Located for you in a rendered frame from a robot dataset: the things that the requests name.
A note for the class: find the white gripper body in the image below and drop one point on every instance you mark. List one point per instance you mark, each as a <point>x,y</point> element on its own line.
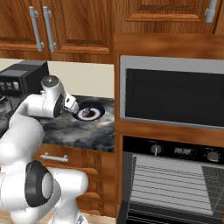
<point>72,104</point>

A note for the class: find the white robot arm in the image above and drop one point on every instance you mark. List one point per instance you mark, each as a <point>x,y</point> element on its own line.
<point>20,137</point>

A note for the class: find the blue and white plate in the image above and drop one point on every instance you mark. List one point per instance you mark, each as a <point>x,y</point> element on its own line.
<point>94,112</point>

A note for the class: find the grey oven knob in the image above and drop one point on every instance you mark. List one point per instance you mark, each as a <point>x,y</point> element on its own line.
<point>213,156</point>
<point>156,150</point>

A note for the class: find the silver and black microwave oven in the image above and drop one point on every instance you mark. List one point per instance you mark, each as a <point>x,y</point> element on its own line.
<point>175,96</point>

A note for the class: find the black oven door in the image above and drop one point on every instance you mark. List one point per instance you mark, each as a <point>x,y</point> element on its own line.
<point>163,217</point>

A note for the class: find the dark mesh oven tray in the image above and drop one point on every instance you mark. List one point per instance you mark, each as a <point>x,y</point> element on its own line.
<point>214,183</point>

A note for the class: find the black coffee machine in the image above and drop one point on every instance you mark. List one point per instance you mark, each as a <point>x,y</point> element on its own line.
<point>26,74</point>

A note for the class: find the wooden drawer front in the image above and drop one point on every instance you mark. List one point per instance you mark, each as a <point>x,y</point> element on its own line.
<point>90,159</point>

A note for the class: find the wooden cupboard door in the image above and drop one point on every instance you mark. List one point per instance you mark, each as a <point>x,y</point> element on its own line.
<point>14,20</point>
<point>81,23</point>
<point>97,195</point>
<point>166,10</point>

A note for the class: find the wooden lower cupboard door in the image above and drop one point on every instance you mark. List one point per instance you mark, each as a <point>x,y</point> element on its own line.
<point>97,195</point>

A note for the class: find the wooden appliance housing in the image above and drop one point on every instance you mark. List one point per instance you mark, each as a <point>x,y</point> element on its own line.
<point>169,43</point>

